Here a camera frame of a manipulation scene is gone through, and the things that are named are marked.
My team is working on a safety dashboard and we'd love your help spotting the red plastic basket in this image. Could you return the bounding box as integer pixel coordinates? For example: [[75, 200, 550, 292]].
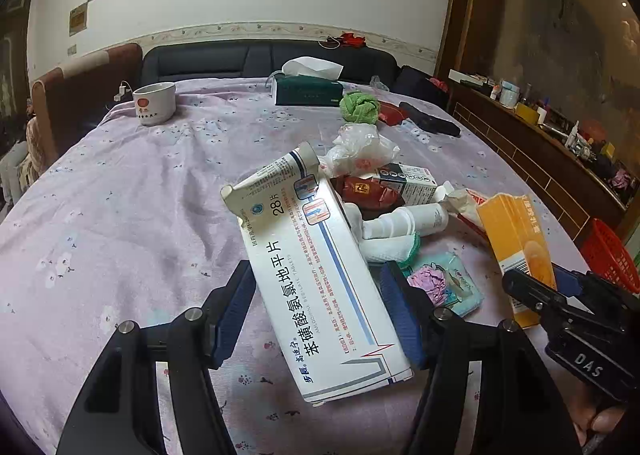
[[580, 218, 640, 294]]

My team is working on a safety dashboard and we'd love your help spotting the person's right hand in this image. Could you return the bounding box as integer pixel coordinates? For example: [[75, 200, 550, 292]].
[[570, 385, 632, 455]]

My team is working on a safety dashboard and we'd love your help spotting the pink crumpled wrapper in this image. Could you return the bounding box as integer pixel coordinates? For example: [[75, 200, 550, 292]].
[[407, 265, 451, 306]]

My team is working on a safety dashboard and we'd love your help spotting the crumpled white paper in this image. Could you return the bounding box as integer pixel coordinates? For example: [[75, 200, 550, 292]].
[[440, 187, 483, 228]]

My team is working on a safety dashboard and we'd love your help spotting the small wall plaque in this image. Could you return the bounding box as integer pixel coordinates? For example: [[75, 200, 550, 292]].
[[68, 5, 89, 36]]

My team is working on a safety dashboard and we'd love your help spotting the green cloth ball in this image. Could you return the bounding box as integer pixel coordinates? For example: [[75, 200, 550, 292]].
[[339, 91, 382, 126]]

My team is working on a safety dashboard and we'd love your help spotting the white cloth with green edge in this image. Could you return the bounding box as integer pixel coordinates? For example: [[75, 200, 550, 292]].
[[345, 204, 421, 266]]

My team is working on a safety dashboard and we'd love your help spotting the red and white packet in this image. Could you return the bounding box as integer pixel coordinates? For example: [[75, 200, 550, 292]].
[[457, 190, 493, 241]]

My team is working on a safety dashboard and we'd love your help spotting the large white medicine box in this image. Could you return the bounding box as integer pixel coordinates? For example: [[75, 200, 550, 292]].
[[221, 141, 415, 404]]

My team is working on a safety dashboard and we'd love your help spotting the red pouch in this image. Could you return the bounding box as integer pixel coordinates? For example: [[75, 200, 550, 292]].
[[377, 102, 411, 126]]

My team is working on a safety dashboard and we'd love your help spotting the small white blue medicine box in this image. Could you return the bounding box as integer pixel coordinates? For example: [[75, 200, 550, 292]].
[[372, 163, 453, 208]]

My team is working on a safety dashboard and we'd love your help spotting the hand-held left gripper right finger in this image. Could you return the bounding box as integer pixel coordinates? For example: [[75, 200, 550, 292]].
[[380, 260, 583, 455]]

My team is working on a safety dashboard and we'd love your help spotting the dark bag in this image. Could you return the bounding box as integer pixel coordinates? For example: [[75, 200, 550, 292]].
[[395, 66, 451, 108]]

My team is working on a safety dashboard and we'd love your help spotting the dark wooden pillar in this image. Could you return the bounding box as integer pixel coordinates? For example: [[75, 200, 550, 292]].
[[435, 0, 483, 80]]

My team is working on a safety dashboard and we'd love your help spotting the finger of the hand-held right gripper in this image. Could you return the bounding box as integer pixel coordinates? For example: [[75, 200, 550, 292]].
[[550, 262, 601, 301], [502, 269, 593, 331]]

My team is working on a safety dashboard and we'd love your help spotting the black leather sofa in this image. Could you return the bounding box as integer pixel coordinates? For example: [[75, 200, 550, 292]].
[[141, 41, 401, 86]]

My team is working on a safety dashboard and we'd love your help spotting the orange cardboard box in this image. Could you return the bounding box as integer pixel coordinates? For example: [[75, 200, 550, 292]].
[[476, 193, 558, 329]]

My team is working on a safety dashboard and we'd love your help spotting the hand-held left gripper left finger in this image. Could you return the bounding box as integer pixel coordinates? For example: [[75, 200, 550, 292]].
[[56, 260, 257, 455]]

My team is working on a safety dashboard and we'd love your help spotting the dark green tissue box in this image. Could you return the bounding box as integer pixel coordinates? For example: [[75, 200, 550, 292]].
[[273, 76, 345, 107]]

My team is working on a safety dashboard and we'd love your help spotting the yellow box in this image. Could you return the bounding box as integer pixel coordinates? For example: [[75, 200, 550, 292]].
[[515, 102, 541, 126]]

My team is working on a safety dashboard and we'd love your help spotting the white plastic bottle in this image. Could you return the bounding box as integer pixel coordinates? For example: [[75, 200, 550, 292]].
[[362, 202, 449, 240]]

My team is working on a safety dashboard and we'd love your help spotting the white jar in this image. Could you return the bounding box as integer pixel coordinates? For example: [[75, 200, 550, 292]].
[[500, 81, 522, 108]]

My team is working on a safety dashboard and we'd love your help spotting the red snack packet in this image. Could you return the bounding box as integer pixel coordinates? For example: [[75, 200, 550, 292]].
[[332, 175, 403, 212]]

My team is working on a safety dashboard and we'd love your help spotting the teal printed packet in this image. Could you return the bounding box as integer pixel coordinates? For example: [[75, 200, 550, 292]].
[[407, 254, 484, 318]]

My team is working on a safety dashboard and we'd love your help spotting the white mug with red print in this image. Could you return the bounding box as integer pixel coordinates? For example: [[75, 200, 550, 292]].
[[132, 82, 177, 126]]

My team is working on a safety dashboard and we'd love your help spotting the white tissue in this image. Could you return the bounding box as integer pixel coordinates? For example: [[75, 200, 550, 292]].
[[281, 56, 344, 82]]

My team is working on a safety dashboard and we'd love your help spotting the brown upholstered chair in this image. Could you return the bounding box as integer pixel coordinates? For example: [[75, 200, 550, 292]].
[[31, 42, 143, 170]]

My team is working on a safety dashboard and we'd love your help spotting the crumpled clear plastic bag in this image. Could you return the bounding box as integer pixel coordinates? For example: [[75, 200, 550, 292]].
[[318, 124, 401, 178]]

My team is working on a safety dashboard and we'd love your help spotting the wooden cabinet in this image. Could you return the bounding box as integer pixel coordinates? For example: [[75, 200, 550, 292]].
[[447, 70, 631, 256]]

